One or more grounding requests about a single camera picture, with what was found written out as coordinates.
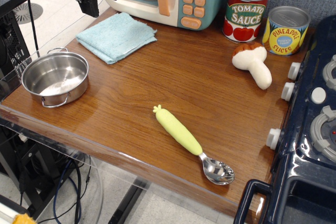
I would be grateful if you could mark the stainless steel pot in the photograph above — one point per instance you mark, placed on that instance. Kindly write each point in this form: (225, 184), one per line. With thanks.
(57, 78)

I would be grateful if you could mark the plush mushroom toy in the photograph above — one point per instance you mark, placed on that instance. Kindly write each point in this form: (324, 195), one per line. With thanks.
(251, 56)

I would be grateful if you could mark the light blue folded cloth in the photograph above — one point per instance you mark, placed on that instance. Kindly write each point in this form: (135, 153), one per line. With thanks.
(116, 37)

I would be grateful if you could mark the tomato sauce can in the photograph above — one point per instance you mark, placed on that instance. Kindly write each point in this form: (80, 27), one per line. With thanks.
(243, 19)

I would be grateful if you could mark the pineapple slices can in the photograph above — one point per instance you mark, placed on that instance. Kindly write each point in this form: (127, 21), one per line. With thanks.
(285, 30)

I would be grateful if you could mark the black table leg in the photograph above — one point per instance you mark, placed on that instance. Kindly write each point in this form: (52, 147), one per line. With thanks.
(126, 205)

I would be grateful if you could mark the yellow sponge corner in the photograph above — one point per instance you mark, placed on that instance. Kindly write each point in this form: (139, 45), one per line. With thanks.
(23, 219)

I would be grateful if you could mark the dark blue toy stove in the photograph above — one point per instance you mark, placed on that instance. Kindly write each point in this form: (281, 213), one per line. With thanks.
(302, 187)

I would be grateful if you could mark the green handled ice cream scoop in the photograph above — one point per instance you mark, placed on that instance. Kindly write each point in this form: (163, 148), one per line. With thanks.
(215, 171)

